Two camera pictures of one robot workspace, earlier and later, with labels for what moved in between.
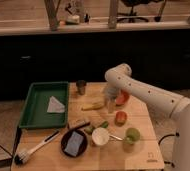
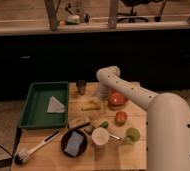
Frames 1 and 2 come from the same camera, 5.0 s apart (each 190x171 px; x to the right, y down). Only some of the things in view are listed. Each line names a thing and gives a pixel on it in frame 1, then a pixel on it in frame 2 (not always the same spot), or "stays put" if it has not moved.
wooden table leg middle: [112, 14] stays put
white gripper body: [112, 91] -> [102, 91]
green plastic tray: [35, 112] stays put
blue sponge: [74, 143] stays put
